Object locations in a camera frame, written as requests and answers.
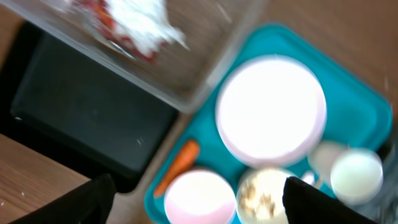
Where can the white bowl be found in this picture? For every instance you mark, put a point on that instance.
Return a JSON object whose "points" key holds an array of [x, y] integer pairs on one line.
{"points": [[270, 181]]}

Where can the clear plastic bin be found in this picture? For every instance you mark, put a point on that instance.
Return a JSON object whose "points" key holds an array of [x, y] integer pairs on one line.
{"points": [[182, 75]]}

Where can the orange carrot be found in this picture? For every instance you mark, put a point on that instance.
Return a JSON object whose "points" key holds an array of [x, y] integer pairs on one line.
{"points": [[182, 162]]}

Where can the rice and peanuts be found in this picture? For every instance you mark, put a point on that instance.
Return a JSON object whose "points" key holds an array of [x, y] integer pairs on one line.
{"points": [[256, 203]]}

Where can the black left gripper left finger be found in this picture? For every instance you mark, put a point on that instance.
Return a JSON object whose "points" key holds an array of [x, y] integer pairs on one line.
{"points": [[88, 203]]}

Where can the white napkin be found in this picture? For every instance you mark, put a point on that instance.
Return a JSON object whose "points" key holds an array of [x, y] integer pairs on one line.
{"points": [[146, 23]]}

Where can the white plastic fork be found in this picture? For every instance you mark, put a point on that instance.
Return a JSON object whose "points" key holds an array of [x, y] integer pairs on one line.
{"points": [[312, 179]]}

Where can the black plastic tray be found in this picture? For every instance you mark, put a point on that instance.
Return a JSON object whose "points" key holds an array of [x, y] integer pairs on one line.
{"points": [[64, 105]]}

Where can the large white plate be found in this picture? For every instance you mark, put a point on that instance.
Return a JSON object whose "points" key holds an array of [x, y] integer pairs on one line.
{"points": [[271, 111]]}

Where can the small pink plate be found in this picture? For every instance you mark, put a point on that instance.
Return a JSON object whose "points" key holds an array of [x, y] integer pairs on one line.
{"points": [[200, 197]]}

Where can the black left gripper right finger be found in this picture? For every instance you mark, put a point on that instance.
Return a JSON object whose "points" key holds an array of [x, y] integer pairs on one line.
{"points": [[304, 204]]}

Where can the white cup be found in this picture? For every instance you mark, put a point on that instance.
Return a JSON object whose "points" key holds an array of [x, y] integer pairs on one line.
{"points": [[356, 176]]}

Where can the red snack wrapper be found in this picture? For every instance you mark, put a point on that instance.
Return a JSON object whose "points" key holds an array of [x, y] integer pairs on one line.
{"points": [[102, 26]]}

